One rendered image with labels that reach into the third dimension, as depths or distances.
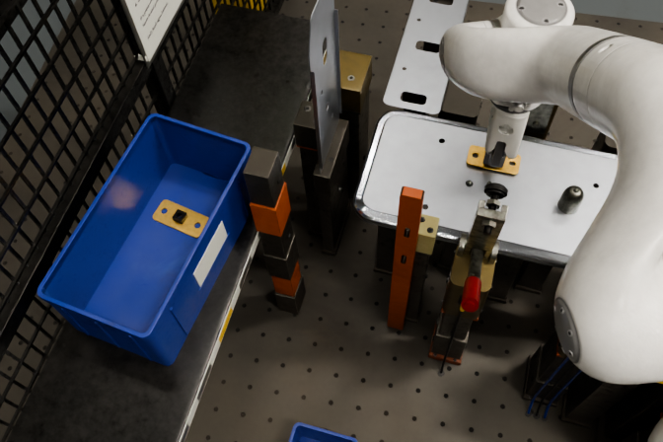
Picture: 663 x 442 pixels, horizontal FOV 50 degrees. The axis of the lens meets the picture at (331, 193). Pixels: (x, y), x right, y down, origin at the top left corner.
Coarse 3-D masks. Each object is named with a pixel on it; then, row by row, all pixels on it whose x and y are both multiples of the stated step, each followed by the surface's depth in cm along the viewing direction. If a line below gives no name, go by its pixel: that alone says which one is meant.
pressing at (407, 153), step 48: (384, 144) 118; (432, 144) 117; (480, 144) 117; (528, 144) 117; (384, 192) 113; (432, 192) 113; (480, 192) 112; (528, 192) 112; (528, 240) 108; (576, 240) 108
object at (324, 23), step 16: (320, 0) 89; (320, 16) 91; (336, 16) 99; (320, 32) 93; (336, 32) 102; (320, 48) 95; (336, 48) 105; (320, 64) 97; (336, 64) 108; (320, 80) 99; (336, 80) 111; (320, 96) 102; (336, 96) 114; (320, 112) 104; (336, 112) 117; (320, 128) 107; (320, 144) 107; (320, 160) 111
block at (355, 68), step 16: (352, 64) 119; (368, 64) 119; (352, 80) 117; (368, 80) 121; (352, 96) 117; (368, 96) 128; (352, 112) 122; (368, 112) 133; (352, 128) 126; (352, 144) 131; (352, 160) 135; (352, 176) 140; (352, 192) 146
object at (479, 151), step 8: (472, 152) 115; (480, 152) 115; (472, 160) 115; (480, 160) 115; (512, 160) 114; (520, 160) 114; (488, 168) 114; (496, 168) 114; (504, 168) 114; (512, 168) 114
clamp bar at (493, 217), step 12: (492, 192) 88; (504, 192) 88; (480, 204) 87; (492, 204) 88; (480, 216) 87; (492, 216) 86; (504, 216) 86; (480, 228) 90; (492, 228) 87; (468, 240) 96; (480, 240) 94; (492, 240) 93; (468, 252) 101
